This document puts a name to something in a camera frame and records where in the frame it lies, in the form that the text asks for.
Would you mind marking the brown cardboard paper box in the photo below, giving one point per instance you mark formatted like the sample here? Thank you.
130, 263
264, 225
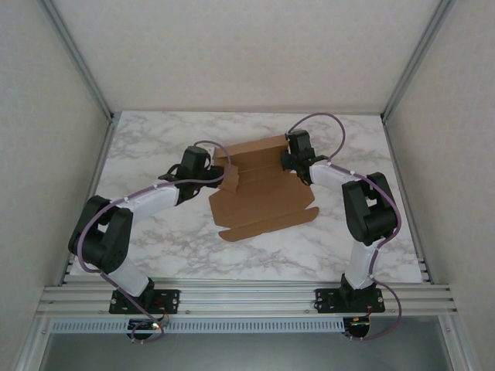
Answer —
263, 197

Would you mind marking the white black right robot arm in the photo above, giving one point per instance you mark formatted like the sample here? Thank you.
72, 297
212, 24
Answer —
363, 216

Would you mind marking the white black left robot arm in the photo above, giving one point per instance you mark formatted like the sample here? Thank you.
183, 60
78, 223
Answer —
112, 239

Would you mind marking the small lit controller board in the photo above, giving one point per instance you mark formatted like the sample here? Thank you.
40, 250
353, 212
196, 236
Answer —
357, 322
149, 326

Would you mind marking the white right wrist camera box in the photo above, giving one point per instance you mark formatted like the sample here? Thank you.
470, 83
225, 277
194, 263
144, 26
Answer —
288, 146

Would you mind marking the aluminium table side rail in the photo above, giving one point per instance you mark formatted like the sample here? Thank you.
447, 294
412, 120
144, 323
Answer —
94, 185
402, 185

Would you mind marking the aluminium mounting rail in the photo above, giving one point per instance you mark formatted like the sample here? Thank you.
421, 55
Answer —
247, 299

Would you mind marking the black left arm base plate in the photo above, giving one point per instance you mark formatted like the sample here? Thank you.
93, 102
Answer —
170, 299

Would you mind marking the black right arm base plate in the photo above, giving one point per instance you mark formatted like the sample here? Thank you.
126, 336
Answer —
325, 299

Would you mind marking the aluminium frame post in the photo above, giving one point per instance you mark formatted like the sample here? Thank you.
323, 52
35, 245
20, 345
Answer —
77, 58
417, 58

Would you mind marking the aluminium lower frame bar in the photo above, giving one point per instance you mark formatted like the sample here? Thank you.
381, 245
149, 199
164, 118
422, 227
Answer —
458, 348
31, 348

